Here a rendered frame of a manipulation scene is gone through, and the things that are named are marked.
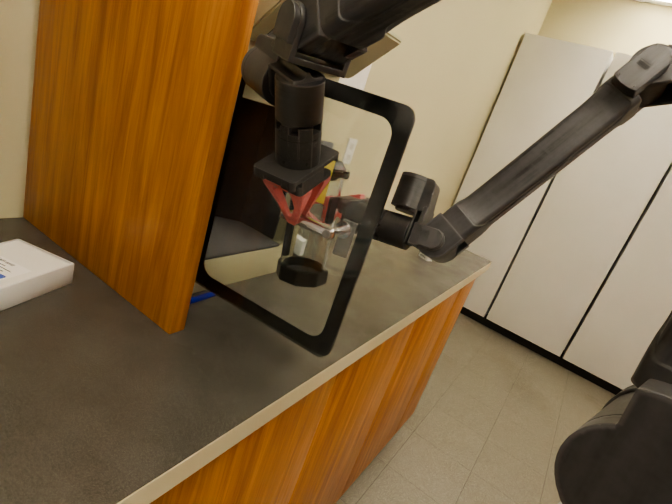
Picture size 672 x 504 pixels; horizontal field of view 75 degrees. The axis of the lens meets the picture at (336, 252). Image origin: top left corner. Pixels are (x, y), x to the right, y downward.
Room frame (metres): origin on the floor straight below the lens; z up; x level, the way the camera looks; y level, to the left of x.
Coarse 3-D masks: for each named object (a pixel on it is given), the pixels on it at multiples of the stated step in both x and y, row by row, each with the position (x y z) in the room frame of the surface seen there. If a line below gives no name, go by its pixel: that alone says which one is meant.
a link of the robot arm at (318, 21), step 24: (312, 0) 0.48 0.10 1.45; (336, 0) 0.46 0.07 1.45; (360, 0) 0.44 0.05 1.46; (384, 0) 0.43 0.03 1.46; (408, 0) 0.43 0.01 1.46; (432, 0) 0.43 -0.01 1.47; (312, 24) 0.47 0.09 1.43; (336, 24) 0.46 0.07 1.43; (360, 24) 0.45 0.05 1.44; (384, 24) 0.46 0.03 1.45; (312, 48) 0.49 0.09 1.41; (336, 48) 0.51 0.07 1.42; (360, 48) 0.50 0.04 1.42
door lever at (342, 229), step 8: (280, 216) 0.60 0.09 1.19; (304, 216) 0.59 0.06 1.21; (296, 224) 0.59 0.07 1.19; (304, 224) 0.58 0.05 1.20; (312, 224) 0.58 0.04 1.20; (320, 224) 0.58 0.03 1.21; (336, 224) 0.62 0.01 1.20; (344, 224) 0.61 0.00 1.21; (320, 232) 0.57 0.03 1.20; (328, 232) 0.57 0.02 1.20; (336, 232) 0.58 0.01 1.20; (344, 232) 0.61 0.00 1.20
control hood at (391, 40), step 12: (264, 0) 0.70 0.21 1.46; (276, 0) 0.69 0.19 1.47; (264, 12) 0.69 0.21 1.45; (276, 12) 0.70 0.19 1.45; (264, 24) 0.71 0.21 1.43; (252, 36) 0.72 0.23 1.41; (396, 36) 0.93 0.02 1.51; (372, 48) 0.92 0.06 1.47; (384, 48) 0.94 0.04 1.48; (360, 60) 0.94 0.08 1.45; (372, 60) 0.96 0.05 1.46; (348, 72) 0.96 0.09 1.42
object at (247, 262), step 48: (240, 96) 0.71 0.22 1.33; (336, 96) 0.65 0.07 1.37; (240, 144) 0.70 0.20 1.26; (336, 144) 0.64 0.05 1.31; (384, 144) 0.61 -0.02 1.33; (240, 192) 0.69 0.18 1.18; (336, 192) 0.63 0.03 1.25; (384, 192) 0.60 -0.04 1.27; (240, 240) 0.68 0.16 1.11; (288, 240) 0.65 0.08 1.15; (336, 240) 0.62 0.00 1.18; (240, 288) 0.67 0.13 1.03; (288, 288) 0.64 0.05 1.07; (336, 288) 0.61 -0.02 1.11; (288, 336) 0.63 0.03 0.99; (336, 336) 0.60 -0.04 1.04
